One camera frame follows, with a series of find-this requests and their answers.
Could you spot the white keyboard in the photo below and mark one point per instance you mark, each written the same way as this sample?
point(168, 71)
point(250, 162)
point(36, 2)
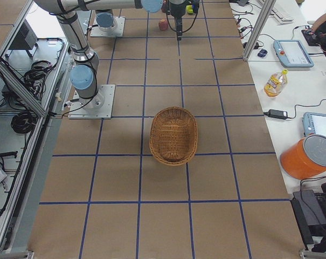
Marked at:
point(281, 15)

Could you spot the blue computer mouse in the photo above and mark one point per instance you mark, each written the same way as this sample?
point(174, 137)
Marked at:
point(262, 53)

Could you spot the person's hand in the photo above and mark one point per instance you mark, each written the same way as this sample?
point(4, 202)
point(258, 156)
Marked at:
point(314, 27)

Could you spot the black power brick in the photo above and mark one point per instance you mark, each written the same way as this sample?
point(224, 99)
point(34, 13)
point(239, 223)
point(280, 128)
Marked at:
point(276, 114)

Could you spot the front aluminium frame post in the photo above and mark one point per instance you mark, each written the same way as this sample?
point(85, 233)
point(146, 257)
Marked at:
point(259, 24)

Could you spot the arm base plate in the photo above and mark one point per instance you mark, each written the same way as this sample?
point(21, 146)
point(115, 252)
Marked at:
point(111, 27)
point(100, 107)

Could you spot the yellow drink bottle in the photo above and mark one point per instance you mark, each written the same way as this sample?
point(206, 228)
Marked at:
point(276, 83)

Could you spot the green apple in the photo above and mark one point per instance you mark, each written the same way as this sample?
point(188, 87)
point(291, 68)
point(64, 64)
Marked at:
point(189, 10)

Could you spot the orange bucket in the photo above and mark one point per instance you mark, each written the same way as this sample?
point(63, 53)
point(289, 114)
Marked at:
point(306, 158)

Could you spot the grey electronics box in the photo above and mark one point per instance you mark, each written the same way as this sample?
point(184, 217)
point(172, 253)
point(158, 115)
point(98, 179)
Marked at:
point(25, 39)

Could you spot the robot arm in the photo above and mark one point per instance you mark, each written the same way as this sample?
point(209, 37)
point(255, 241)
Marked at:
point(83, 75)

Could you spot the red apple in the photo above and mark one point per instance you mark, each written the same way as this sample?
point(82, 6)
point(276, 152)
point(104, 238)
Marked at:
point(163, 25)

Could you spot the wicker basket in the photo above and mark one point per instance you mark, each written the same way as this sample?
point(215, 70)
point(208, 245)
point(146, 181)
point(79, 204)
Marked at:
point(173, 136)

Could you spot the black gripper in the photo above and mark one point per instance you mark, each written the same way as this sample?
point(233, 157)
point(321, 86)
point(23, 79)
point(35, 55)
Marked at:
point(177, 10)

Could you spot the right teach pendant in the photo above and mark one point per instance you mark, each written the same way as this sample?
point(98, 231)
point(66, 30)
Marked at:
point(292, 54)

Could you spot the teach pendant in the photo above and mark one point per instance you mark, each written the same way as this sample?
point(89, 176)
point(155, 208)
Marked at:
point(314, 123)
point(292, 54)

